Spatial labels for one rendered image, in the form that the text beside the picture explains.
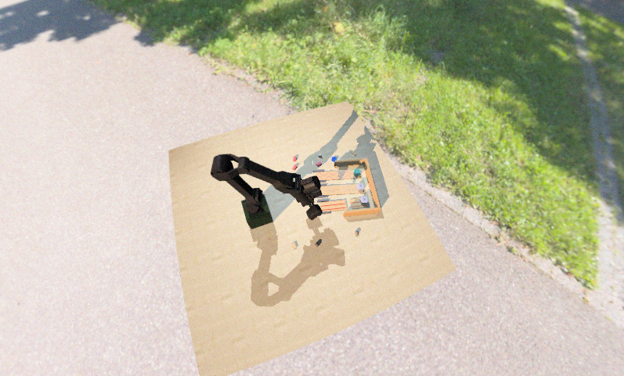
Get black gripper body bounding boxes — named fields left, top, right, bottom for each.
left=296, top=193, right=323, bottom=220

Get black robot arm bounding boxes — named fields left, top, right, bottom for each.
left=211, top=154, right=322, bottom=216

